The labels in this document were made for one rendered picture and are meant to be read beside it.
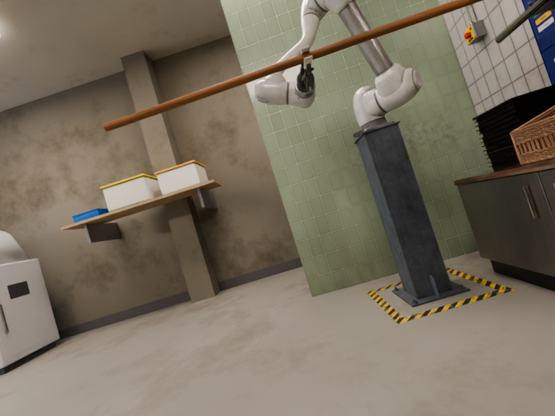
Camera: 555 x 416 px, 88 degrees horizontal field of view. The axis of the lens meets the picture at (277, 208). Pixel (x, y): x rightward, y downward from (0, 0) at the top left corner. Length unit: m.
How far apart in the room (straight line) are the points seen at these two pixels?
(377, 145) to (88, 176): 3.83
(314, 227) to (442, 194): 1.00
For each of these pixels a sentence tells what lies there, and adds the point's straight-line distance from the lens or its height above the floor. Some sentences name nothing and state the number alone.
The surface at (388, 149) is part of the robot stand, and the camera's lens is 1.78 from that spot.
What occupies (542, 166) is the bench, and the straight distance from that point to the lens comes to 1.48.
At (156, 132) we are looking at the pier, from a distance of 4.00.
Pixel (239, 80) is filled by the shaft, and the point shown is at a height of 1.19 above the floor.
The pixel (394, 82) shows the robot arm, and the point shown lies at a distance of 1.75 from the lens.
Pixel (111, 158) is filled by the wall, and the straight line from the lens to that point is 4.52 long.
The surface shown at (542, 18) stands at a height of 1.24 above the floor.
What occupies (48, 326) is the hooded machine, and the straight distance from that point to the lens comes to 4.55.
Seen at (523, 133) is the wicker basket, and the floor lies 0.71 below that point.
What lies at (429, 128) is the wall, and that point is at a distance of 2.56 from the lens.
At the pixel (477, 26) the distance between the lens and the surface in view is 2.53.
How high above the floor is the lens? 0.67
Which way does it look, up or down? 2 degrees up
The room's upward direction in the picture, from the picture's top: 17 degrees counter-clockwise
